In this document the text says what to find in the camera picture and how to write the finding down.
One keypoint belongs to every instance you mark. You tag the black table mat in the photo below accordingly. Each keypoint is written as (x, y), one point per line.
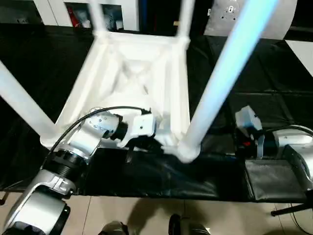
(36, 61)

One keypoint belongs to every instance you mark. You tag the white plastic table leg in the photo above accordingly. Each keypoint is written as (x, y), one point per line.
(24, 105)
(220, 85)
(184, 17)
(97, 17)

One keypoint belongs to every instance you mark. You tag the white flat board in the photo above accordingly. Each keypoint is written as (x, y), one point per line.
(303, 51)

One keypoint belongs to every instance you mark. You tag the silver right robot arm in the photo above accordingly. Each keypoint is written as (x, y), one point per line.
(293, 139)

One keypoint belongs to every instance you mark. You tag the grey cushion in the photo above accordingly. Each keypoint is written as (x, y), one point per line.
(220, 24)

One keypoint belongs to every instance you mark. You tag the white glass-door cabinet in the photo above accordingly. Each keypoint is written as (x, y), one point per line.
(129, 12)

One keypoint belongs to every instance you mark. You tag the white plastic table top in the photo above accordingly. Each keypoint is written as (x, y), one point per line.
(122, 73)

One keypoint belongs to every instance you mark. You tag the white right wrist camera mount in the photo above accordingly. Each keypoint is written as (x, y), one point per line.
(247, 117)

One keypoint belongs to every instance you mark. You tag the dark left robot foot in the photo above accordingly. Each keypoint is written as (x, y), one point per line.
(115, 228)

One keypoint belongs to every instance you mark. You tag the black low furniture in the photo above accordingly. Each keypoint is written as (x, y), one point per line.
(302, 31)

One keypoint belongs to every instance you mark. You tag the black cabinet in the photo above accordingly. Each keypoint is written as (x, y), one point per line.
(159, 14)

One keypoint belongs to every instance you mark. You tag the black metal stand bar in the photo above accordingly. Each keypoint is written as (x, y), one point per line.
(291, 209)

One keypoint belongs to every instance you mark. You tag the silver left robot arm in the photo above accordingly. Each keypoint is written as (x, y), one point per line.
(85, 137)

